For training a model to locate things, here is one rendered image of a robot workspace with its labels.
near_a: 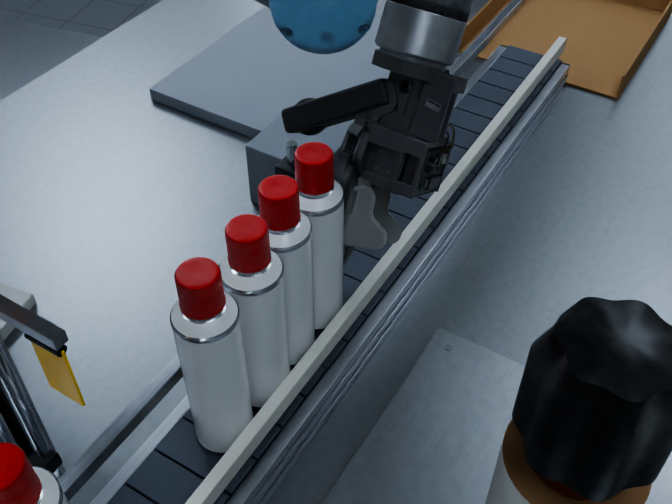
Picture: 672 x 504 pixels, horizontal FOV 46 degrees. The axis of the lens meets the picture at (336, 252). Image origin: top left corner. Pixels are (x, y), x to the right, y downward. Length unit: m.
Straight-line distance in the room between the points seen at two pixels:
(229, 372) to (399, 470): 0.18
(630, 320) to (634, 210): 0.63
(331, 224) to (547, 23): 0.81
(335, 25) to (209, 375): 0.28
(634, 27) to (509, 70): 0.33
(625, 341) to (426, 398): 0.35
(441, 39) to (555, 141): 0.47
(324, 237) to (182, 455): 0.23
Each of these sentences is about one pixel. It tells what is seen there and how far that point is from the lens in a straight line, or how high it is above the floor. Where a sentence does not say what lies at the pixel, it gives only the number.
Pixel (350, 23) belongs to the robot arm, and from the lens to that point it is 0.56.
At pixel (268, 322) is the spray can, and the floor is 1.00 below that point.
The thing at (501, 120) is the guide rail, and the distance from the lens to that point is 1.01.
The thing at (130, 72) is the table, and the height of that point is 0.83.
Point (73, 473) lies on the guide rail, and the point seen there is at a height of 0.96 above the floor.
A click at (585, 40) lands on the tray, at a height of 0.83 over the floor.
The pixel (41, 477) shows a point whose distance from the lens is 0.54.
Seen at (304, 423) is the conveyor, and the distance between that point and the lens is 0.73.
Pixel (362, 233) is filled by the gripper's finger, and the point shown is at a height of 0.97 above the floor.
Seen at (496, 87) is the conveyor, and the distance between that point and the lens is 1.14.
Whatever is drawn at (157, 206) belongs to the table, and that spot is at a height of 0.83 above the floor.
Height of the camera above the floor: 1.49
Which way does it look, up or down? 45 degrees down
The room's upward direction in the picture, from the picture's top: straight up
